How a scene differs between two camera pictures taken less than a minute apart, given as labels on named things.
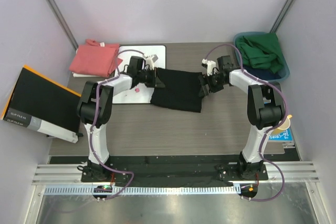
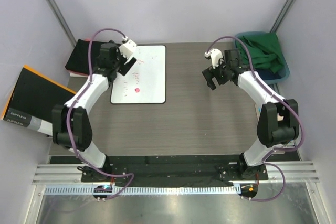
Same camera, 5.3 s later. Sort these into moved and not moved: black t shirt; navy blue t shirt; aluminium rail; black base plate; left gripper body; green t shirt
Moved: left gripper body; black t shirt
Not moved: aluminium rail; black base plate; green t shirt; navy blue t shirt
